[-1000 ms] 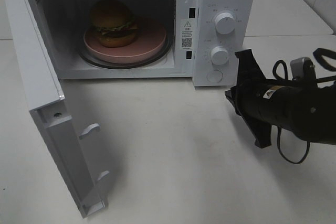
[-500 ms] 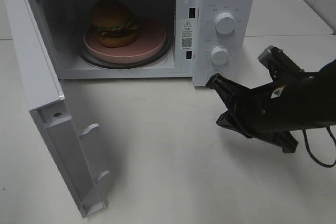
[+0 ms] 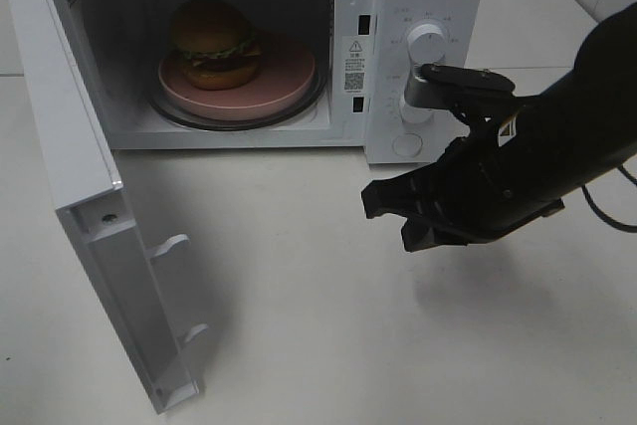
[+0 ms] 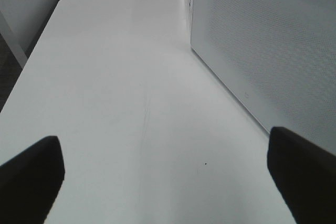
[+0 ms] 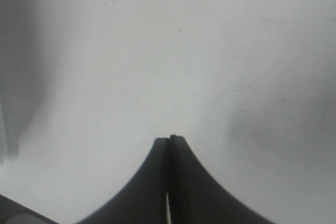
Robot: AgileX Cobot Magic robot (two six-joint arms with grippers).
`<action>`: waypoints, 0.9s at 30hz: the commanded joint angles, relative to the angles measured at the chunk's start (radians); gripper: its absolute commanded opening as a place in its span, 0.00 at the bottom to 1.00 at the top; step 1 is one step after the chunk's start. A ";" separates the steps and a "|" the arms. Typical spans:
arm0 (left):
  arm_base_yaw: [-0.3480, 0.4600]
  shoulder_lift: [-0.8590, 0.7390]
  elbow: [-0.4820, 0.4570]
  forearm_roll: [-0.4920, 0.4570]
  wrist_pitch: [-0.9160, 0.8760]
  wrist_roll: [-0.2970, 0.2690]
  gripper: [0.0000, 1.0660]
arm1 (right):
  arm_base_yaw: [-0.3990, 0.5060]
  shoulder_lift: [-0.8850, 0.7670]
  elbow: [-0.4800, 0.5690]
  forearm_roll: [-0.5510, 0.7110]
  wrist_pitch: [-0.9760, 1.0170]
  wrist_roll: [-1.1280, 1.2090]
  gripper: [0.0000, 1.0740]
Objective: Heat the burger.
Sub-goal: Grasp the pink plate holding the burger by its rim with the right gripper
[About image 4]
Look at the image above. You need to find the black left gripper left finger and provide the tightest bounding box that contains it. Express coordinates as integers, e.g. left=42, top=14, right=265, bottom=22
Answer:
left=1, top=136, right=65, bottom=223

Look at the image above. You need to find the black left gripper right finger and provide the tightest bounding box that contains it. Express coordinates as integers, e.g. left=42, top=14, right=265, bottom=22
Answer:
left=267, top=127, right=335, bottom=223

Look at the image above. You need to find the white microwave door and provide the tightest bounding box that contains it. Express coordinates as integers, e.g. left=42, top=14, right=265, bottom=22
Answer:
left=191, top=0, right=335, bottom=153

